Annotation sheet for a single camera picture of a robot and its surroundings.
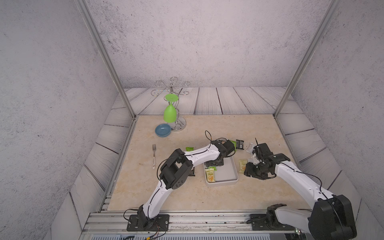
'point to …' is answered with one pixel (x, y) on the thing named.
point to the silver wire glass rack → (163, 89)
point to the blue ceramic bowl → (163, 130)
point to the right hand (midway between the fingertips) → (249, 173)
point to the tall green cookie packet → (214, 167)
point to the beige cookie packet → (242, 163)
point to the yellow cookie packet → (210, 175)
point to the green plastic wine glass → (170, 111)
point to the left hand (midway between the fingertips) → (217, 165)
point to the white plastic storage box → (226, 173)
